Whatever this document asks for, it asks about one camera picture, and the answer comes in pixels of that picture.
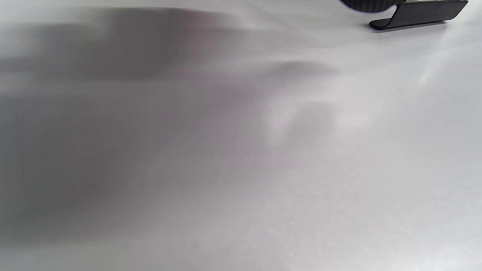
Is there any person's left hand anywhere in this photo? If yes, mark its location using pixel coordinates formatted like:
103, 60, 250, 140
339, 0, 406, 14

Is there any glass oven door with handle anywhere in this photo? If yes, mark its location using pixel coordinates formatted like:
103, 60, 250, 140
369, 0, 469, 31

